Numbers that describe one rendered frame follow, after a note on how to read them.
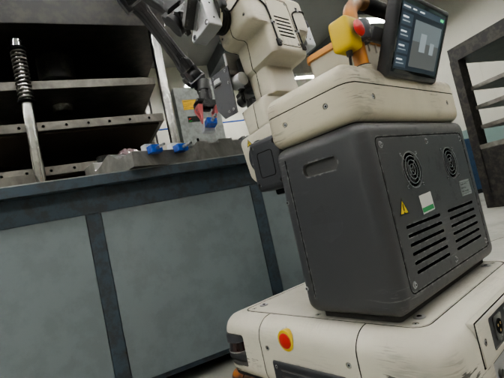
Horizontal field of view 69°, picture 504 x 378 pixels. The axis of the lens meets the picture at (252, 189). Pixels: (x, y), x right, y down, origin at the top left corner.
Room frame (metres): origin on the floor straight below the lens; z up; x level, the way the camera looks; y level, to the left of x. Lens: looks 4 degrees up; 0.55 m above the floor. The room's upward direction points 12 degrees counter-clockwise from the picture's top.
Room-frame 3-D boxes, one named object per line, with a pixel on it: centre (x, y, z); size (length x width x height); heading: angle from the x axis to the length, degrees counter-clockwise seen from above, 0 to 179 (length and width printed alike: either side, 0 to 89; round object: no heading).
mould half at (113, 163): (1.53, 0.45, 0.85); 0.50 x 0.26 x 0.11; 42
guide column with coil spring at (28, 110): (1.92, 1.09, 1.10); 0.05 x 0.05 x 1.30
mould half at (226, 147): (1.75, 0.16, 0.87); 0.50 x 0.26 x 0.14; 25
